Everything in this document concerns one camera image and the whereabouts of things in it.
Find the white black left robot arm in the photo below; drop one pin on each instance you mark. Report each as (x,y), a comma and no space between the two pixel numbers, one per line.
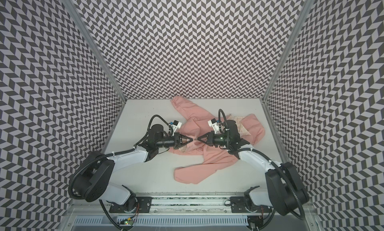
(91,181)

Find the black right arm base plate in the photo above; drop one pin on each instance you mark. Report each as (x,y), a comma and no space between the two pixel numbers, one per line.
(245,205)

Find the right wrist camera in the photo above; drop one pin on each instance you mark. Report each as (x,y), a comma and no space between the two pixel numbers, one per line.
(216,125)

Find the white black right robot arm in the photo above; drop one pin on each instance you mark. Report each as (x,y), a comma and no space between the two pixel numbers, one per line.
(285,191)

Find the aluminium corner post right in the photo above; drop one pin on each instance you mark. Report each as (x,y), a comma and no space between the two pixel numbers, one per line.
(289,45)

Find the aluminium corner post left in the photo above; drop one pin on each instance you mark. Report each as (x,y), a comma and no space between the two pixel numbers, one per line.
(70,7)

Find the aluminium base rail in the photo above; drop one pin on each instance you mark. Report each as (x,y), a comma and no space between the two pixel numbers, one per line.
(172,204)

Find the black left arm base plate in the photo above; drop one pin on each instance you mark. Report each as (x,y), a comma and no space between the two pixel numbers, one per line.
(141,204)

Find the pink Snoopy zip jacket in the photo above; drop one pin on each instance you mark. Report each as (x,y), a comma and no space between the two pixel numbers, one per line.
(214,158)

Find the aluminium corner post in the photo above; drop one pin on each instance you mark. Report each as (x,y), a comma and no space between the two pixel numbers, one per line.
(70,7)
(289,45)

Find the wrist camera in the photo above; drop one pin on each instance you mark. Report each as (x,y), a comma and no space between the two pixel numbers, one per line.
(216,125)
(174,126)

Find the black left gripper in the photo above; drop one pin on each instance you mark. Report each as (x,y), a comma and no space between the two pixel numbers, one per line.
(185,137)

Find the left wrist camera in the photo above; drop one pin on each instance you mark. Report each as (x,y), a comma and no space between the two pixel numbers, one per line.
(174,126)

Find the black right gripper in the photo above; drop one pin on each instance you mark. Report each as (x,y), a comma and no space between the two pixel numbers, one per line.
(210,138)

